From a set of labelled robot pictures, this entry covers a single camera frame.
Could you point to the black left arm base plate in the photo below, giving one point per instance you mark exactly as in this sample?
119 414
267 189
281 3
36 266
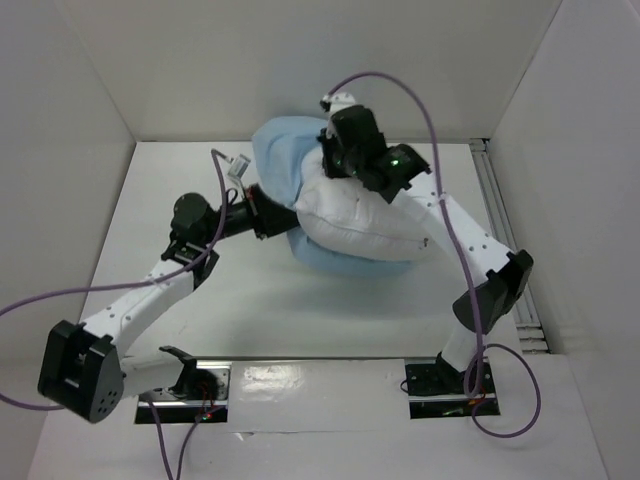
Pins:
200 395

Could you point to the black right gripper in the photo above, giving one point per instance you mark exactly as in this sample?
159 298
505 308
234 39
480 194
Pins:
332 159

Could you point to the white pillow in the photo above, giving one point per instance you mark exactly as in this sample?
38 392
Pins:
342 216

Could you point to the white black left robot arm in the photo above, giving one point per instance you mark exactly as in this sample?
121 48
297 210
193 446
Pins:
85 368

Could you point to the light blue pillowcase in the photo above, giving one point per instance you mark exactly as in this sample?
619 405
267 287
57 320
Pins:
279 147

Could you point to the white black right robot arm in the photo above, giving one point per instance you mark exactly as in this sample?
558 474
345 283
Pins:
495 275

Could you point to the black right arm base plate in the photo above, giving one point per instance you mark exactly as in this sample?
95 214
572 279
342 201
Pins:
429 397

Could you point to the aluminium frame rail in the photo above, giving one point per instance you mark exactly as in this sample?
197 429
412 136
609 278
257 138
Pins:
531 334

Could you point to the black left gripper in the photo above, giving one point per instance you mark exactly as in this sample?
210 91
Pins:
269 218

